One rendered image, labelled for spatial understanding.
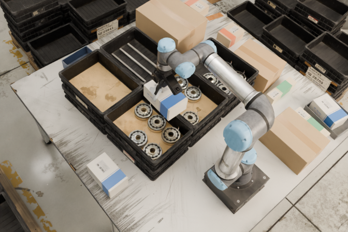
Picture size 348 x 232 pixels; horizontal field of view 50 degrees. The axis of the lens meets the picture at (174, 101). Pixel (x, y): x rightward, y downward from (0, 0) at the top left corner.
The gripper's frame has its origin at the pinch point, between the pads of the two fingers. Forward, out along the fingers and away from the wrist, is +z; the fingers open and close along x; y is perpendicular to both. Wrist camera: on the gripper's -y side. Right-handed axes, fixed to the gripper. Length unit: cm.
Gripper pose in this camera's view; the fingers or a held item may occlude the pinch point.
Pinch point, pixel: (165, 95)
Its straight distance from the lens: 186.8
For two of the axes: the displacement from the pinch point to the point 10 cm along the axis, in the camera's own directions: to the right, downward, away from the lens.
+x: -7.5, 5.0, -4.3
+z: -0.7, 5.9, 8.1
